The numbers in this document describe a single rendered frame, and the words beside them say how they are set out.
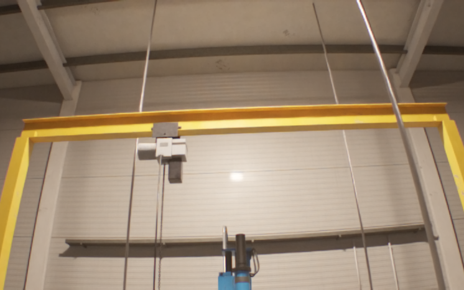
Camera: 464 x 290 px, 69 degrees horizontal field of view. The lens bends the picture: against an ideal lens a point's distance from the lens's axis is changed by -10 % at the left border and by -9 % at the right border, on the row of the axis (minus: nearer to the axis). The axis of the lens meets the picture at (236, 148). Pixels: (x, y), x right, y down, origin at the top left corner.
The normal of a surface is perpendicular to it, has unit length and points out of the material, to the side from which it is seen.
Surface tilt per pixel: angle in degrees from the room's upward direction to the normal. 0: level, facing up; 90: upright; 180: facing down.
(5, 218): 90
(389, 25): 173
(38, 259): 90
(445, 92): 90
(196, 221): 90
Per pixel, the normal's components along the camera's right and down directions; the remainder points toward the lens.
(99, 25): 0.04, 0.80
